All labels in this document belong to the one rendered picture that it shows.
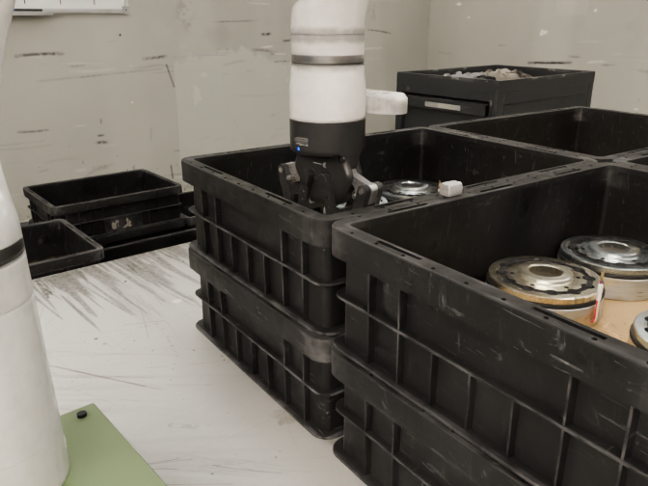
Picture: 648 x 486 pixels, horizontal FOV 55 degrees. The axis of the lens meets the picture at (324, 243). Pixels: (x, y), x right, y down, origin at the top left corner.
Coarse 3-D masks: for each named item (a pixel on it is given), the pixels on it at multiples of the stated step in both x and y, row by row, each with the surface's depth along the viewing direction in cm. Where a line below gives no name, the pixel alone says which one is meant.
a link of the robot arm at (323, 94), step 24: (312, 72) 56; (336, 72) 56; (360, 72) 58; (312, 96) 57; (336, 96) 57; (360, 96) 58; (384, 96) 61; (312, 120) 58; (336, 120) 57; (360, 120) 59
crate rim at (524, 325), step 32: (480, 192) 58; (512, 192) 60; (352, 224) 50; (352, 256) 47; (384, 256) 44; (416, 256) 43; (416, 288) 42; (448, 288) 39; (480, 288) 37; (480, 320) 37; (512, 320) 35; (544, 320) 34; (544, 352) 34; (576, 352) 32; (608, 352) 31; (640, 352) 30; (608, 384) 31; (640, 384) 30
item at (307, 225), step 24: (288, 144) 81; (504, 144) 81; (192, 168) 69; (552, 168) 68; (216, 192) 65; (240, 192) 60; (264, 192) 58; (264, 216) 57; (288, 216) 54; (312, 216) 51; (336, 216) 51; (312, 240) 51
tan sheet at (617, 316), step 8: (608, 304) 58; (616, 304) 58; (624, 304) 58; (632, 304) 58; (640, 304) 58; (608, 312) 57; (616, 312) 57; (624, 312) 57; (632, 312) 57; (600, 320) 55; (608, 320) 55; (616, 320) 55; (624, 320) 55; (632, 320) 55; (600, 328) 54; (608, 328) 54; (616, 328) 54; (624, 328) 54; (616, 336) 53; (624, 336) 53
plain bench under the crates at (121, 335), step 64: (128, 256) 106; (64, 320) 84; (128, 320) 84; (192, 320) 84; (64, 384) 69; (128, 384) 69; (192, 384) 69; (256, 384) 69; (192, 448) 59; (256, 448) 59; (320, 448) 59
